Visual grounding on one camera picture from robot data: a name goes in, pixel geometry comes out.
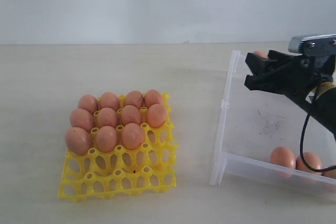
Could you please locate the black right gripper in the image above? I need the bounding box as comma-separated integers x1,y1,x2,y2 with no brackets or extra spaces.
244,50,326,109

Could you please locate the brown egg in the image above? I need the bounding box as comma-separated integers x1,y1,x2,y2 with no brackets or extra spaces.
296,152,322,175
253,50,268,58
77,94,99,114
70,109,95,132
123,90,144,109
65,127,93,155
121,123,145,150
323,169,336,179
270,146,296,169
146,104,168,128
96,126,118,153
99,91,120,111
144,90,164,108
97,108,119,128
121,105,142,125

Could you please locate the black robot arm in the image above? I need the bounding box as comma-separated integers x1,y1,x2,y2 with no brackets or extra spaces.
245,50,335,134

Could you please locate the clear plastic bin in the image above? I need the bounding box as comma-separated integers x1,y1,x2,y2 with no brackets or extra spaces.
210,50,335,200

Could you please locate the yellow plastic egg tray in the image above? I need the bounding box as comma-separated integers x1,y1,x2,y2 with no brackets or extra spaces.
58,106,178,201

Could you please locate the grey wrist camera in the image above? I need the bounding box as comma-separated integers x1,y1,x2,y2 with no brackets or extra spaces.
288,34,336,75

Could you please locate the black cable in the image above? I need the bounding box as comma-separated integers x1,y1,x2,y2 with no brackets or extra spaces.
300,74,336,174

